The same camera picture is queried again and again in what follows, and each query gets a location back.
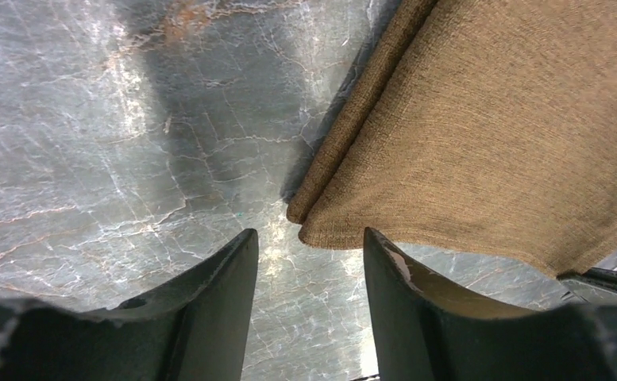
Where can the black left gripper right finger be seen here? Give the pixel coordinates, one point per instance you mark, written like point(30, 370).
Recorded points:
point(427, 327)

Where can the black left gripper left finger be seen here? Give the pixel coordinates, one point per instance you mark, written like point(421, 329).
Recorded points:
point(192, 327)

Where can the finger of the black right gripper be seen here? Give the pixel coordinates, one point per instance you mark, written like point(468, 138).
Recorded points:
point(597, 286)

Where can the brown cloth napkin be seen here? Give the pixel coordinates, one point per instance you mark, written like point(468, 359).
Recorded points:
point(477, 126)

